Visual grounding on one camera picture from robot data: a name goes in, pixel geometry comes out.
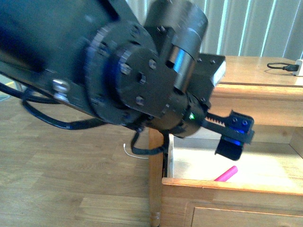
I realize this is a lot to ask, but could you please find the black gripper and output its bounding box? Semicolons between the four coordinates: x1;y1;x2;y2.
145;92;254;161

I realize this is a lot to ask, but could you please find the pink marker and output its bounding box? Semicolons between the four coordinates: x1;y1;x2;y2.
214;166;238;182

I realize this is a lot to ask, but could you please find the wooden drawer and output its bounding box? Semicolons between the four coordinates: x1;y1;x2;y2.
160;138;303;227

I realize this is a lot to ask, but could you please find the wooden nightstand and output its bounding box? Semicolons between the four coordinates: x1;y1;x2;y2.
149;56;303;227

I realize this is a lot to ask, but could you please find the white adapter box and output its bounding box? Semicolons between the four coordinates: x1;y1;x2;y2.
293;59;303;77

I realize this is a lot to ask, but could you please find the grey pleated curtain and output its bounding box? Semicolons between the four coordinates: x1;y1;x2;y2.
196;0;303;60

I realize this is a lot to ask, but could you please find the black looped cable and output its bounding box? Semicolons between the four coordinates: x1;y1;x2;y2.
267;61;299;72

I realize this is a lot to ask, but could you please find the white charger cable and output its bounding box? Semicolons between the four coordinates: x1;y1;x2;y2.
123;143;149;159

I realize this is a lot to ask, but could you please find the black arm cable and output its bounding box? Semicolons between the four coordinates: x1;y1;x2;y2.
0;82;170;157

